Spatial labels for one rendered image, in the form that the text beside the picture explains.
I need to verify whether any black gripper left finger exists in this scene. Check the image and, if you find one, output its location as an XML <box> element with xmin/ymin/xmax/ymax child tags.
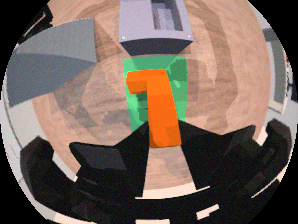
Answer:
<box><xmin>69</xmin><ymin>121</ymin><xmax>149</xmax><ymax>197</ymax></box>

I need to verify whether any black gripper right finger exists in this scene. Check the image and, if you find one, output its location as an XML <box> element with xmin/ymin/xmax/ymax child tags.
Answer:
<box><xmin>178</xmin><ymin>120</ymin><xmax>257</xmax><ymax>190</ymax></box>

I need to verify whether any orange l-shaped part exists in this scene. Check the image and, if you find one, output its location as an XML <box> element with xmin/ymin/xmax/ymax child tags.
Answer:
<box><xmin>125</xmin><ymin>69</ymin><xmax>181</xmax><ymax>149</ymax></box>

